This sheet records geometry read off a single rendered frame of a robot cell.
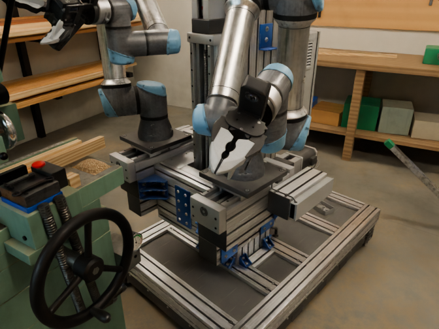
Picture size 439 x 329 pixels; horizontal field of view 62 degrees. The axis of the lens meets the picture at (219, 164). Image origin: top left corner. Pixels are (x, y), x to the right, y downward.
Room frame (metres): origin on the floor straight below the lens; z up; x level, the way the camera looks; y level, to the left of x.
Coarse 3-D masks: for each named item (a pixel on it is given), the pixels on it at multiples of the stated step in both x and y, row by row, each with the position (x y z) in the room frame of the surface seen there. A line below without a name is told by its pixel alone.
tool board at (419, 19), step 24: (336, 0) 3.64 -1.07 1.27; (360, 0) 3.54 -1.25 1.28; (384, 0) 3.45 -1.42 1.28; (408, 0) 3.36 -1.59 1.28; (432, 0) 3.26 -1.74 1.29; (312, 24) 3.73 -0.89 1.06; (336, 24) 3.63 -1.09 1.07; (360, 24) 3.53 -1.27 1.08; (384, 24) 3.43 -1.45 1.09; (408, 24) 3.34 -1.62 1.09; (432, 24) 3.26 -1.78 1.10
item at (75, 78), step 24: (0, 24) 2.91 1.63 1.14; (24, 24) 3.08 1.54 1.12; (48, 24) 3.28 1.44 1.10; (24, 48) 3.48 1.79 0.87; (24, 72) 3.46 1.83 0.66; (48, 72) 3.57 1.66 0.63; (72, 72) 3.57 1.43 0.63; (96, 72) 3.67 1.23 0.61; (24, 96) 2.93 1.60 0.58; (48, 96) 3.11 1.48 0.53
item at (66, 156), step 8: (80, 144) 1.09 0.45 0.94; (88, 144) 1.10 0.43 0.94; (96, 144) 1.13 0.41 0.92; (104, 144) 1.16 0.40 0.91; (64, 152) 1.03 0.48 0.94; (72, 152) 1.05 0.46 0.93; (80, 152) 1.07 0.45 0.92; (88, 152) 1.10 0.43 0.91; (48, 160) 0.98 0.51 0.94; (56, 160) 1.00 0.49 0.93; (64, 160) 1.02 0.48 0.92; (72, 160) 1.04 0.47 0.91
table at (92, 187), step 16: (80, 160) 1.06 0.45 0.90; (80, 176) 0.95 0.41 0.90; (96, 176) 0.95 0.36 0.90; (112, 176) 0.98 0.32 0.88; (80, 192) 0.87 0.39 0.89; (96, 192) 0.92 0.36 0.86; (0, 224) 0.71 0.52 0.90; (0, 240) 0.68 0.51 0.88; (16, 240) 0.69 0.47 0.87; (16, 256) 0.66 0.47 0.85; (32, 256) 0.64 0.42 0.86
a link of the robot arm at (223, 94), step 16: (240, 0) 1.00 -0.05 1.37; (256, 0) 1.01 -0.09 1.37; (240, 16) 0.98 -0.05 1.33; (256, 16) 1.02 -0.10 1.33; (224, 32) 0.96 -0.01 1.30; (240, 32) 0.95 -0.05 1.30; (224, 48) 0.92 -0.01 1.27; (240, 48) 0.92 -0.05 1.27; (224, 64) 0.89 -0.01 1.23; (240, 64) 0.90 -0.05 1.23; (224, 80) 0.86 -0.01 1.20; (240, 80) 0.89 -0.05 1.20; (208, 96) 0.86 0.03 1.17; (224, 96) 0.84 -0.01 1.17; (208, 112) 0.81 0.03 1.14; (224, 112) 0.81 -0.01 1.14; (208, 128) 0.80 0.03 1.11
